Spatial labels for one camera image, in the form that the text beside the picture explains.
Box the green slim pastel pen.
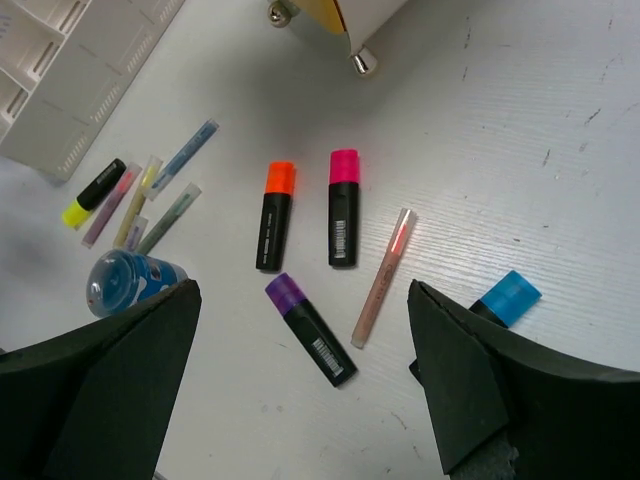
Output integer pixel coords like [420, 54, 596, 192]
[135, 183, 201, 255]

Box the pink cap black highlighter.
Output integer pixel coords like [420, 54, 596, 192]
[328, 149, 360, 268]

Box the orange slim pastel pen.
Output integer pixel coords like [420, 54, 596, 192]
[351, 208, 417, 349]

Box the orange cap black highlighter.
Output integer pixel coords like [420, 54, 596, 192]
[255, 161, 296, 272]

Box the blue tape roll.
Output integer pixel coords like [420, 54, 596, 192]
[86, 249, 188, 318]

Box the purple slim pastel pen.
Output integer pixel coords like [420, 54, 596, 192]
[123, 215, 148, 252]

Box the yellow slim pastel pen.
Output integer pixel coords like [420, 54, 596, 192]
[113, 155, 162, 249]

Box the white perforated file organizer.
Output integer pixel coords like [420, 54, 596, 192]
[1, 0, 183, 181]

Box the purple cap black highlighter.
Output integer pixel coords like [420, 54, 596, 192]
[265, 273, 358, 388]

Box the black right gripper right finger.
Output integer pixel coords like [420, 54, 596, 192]
[408, 281, 639, 479]

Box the cream round drawer cabinet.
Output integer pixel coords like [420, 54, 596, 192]
[267, 0, 407, 78]

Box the pink slim pastel pen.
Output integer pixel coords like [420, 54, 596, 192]
[82, 162, 142, 248]

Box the blue cap black highlighter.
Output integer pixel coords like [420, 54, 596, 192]
[469, 270, 542, 329]

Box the blue slim pastel pen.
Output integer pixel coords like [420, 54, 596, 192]
[145, 119, 219, 201]

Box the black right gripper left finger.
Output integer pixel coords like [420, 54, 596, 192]
[1, 280, 202, 479]

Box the yellow cap black highlighter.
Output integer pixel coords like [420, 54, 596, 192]
[61, 158, 127, 229]

